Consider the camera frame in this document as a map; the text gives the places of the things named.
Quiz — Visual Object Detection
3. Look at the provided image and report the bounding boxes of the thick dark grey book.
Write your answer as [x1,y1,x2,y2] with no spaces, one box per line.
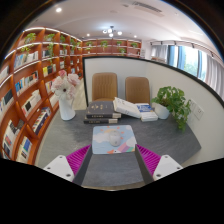
[85,100,122,120]

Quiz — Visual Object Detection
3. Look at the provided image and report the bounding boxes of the orange curved bookshelf unit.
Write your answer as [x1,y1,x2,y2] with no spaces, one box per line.
[0,26,84,166]

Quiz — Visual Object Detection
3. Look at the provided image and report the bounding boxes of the white computer mouse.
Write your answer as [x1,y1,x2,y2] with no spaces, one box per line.
[108,130,122,148]

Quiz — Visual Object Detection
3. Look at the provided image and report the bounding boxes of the white wall socket plate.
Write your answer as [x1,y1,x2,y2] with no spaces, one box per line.
[188,99,198,113]
[194,104,205,121]

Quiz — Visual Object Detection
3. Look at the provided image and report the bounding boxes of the window with white curtains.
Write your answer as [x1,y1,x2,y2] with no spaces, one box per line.
[149,39,224,101]

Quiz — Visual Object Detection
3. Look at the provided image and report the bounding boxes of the white and blue book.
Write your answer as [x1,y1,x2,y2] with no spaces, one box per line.
[134,102,159,123]

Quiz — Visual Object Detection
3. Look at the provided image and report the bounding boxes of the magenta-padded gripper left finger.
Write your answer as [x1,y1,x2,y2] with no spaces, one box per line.
[43,144,93,187]

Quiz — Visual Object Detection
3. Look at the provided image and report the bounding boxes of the ceiling air vent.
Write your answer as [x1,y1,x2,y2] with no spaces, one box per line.
[131,0,164,16]

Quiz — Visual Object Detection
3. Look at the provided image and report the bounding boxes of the pink and white flowers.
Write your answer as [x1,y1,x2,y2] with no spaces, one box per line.
[50,69,81,101]

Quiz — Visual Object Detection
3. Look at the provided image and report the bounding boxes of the ceiling light cluster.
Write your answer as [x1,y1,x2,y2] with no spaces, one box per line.
[101,25,124,38]

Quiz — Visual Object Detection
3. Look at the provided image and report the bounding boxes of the tan ribbed chair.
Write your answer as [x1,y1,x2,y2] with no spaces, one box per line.
[91,72,119,103]
[124,76,151,105]

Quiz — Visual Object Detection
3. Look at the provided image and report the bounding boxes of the thick white book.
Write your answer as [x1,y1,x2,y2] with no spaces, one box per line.
[112,96,142,119]

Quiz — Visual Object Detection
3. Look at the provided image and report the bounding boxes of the sun and cloud mouse pad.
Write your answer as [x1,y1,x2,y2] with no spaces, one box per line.
[91,124,138,155]

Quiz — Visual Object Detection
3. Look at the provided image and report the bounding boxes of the green plant in white pot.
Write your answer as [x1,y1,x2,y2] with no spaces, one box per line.
[150,85,192,132]

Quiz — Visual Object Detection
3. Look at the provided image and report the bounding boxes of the orange shelf unit with plants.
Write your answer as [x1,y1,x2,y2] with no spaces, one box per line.
[81,37,144,58]

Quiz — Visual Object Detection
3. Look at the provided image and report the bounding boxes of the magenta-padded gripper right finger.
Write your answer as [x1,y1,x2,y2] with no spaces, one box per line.
[134,144,184,185]

